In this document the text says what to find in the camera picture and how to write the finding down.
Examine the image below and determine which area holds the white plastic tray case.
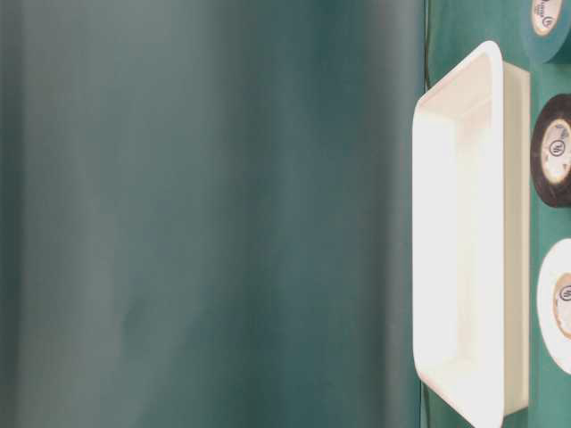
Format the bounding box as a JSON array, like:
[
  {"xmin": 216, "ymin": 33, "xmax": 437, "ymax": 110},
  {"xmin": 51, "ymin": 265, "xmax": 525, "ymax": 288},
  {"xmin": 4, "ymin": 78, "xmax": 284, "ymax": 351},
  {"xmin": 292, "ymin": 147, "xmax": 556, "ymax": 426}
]
[{"xmin": 411, "ymin": 41, "xmax": 530, "ymax": 427}]

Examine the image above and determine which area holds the black tape roll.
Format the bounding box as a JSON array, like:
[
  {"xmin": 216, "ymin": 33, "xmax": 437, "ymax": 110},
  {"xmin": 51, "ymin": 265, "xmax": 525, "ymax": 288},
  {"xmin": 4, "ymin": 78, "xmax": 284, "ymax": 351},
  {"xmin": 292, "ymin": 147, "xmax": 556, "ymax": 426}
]
[{"xmin": 530, "ymin": 94, "xmax": 570, "ymax": 208}]

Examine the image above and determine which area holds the white tape roll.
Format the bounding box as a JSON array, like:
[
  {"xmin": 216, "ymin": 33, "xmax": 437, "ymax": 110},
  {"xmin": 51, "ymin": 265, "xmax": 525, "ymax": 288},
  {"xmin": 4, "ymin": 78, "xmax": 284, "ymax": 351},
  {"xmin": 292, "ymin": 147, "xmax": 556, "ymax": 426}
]
[{"xmin": 536, "ymin": 238, "xmax": 570, "ymax": 374}]

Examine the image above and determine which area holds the green tape roll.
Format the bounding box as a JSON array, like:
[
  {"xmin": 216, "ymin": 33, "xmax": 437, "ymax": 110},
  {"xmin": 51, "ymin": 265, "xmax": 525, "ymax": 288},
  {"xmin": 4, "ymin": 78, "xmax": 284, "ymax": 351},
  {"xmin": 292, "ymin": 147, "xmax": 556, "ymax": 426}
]
[{"xmin": 521, "ymin": 0, "xmax": 570, "ymax": 64}]

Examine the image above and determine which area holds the green table cloth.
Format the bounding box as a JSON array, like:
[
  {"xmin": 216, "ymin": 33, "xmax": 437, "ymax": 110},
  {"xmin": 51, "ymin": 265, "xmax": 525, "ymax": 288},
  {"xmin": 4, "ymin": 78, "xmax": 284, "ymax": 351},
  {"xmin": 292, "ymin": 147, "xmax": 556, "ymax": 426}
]
[{"xmin": 1, "ymin": 1, "xmax": 570, "ymax": 427}]

